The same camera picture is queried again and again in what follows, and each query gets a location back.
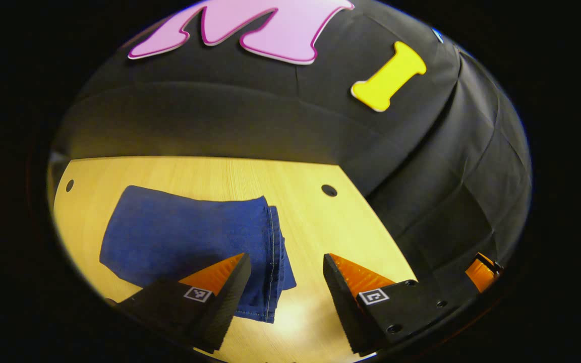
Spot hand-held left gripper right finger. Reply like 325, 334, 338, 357
323, 253, 473, 356

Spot blue denim jeans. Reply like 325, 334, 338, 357
99, 185, 298, 324

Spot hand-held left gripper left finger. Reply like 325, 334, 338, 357
114, 252, 253, 353

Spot black backdrop cloth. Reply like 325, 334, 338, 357
48, 0, 532, 285

